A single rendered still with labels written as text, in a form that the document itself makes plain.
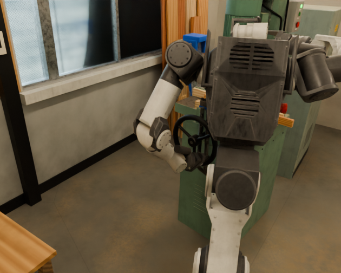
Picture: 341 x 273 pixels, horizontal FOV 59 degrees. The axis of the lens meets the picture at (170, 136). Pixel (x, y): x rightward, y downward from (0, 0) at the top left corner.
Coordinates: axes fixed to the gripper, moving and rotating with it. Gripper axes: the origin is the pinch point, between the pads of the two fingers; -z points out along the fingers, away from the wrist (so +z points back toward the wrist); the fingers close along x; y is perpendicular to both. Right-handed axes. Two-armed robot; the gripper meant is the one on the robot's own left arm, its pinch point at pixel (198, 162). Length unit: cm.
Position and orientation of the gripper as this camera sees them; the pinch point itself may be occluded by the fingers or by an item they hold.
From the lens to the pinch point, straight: 152.9
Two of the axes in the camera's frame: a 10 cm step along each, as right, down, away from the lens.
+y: -4.5, -7.7, 4.6
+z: -5.5, -1.6, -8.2
